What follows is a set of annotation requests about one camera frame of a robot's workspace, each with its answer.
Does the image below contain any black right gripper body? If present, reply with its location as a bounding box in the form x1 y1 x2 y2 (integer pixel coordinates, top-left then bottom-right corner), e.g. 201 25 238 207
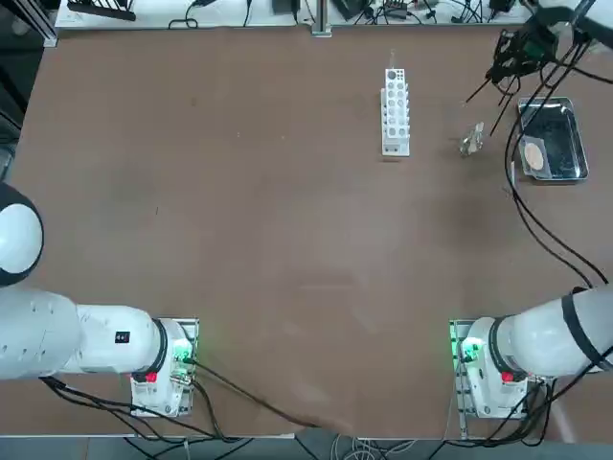
519 21 561 61

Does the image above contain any glass alcohol lamp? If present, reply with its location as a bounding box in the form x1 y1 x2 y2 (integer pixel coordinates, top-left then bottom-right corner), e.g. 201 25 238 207
459 122 486 158

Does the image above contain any steel tray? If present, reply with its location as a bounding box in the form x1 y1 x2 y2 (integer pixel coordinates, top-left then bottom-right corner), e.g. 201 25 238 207
518 97 590 182

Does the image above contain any white test tube rack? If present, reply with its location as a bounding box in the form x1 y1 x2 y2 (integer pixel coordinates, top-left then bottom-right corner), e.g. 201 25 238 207
381 68 412 158

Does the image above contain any large black ridged power supply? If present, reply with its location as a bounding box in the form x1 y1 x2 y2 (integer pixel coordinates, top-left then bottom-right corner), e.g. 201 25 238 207
332 0 375 21

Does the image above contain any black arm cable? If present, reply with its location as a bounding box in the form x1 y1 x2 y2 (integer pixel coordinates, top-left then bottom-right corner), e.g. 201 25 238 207
502 18 613 291

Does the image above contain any white cable bundle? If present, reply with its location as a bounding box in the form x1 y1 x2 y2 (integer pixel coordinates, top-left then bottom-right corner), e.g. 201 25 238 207
329 433 414 460

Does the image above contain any aluminium corner rail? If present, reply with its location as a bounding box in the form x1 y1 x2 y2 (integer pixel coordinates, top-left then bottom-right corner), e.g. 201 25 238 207
9 0 59 49

